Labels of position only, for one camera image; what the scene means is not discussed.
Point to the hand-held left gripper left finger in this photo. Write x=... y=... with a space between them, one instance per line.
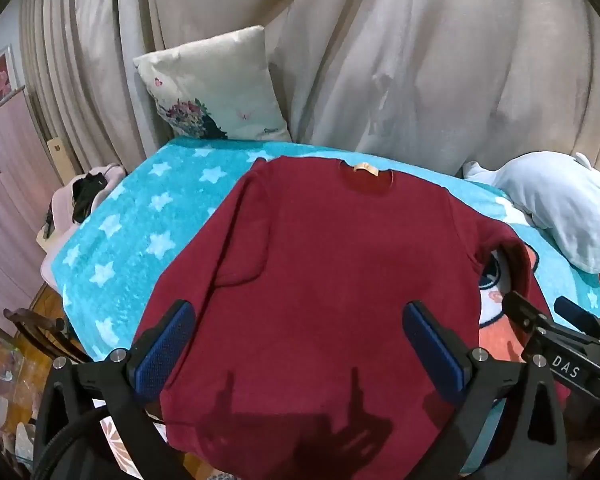
x=164 y=352

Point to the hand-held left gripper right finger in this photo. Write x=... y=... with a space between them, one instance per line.
x=434 y=352

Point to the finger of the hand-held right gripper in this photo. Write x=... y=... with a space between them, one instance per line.
x=522 y=310
x=577 y=312

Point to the dark red sweater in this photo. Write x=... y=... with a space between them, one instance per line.
x=320 y=270

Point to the pale blue plush toy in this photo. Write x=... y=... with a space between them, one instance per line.
x=560 y=210

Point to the dark wooden chair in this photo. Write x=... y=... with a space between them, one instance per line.
x=45 y=332

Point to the turquoise star cartoon blanket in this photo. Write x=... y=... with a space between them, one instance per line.
x=145 y=220

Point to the cluttered glass table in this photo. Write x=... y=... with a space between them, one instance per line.
x=5 y=400

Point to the black garment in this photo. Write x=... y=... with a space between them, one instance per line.
x=87 y=195

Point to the pink wooden wardrobe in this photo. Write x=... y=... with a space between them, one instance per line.
x=5 y=200

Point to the light wooden board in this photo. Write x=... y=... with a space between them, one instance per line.
x=59 y=157

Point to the beige curtain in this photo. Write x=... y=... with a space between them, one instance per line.
x=405 y=60

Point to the cream floral pillow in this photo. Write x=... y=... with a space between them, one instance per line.
x=215 y=80

